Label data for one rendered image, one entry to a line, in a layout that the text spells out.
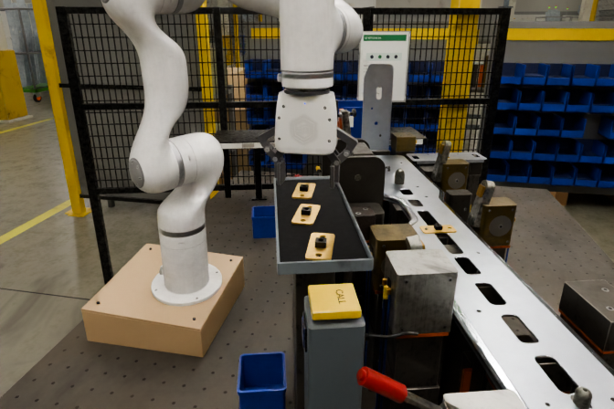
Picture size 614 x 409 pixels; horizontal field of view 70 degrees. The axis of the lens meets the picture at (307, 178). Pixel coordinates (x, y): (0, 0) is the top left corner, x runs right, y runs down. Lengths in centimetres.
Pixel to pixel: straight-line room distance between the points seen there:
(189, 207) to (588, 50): 285
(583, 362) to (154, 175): 87
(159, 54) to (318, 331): 69
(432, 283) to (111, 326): 84
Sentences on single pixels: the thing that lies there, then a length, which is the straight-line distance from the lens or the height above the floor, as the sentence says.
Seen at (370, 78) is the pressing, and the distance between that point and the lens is 174.
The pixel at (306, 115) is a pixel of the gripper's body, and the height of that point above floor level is 135.
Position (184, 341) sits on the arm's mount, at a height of 74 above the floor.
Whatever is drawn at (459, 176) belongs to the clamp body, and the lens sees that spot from 155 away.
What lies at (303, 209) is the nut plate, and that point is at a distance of 78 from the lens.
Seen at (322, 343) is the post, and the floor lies 112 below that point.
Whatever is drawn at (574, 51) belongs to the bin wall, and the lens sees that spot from 341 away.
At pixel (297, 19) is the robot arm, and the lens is 68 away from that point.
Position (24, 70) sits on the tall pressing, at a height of 60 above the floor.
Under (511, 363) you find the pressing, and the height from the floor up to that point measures 100.
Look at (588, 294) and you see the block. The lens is 95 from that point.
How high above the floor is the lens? 148
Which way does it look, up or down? 19 degrees down
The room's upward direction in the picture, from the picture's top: straight up
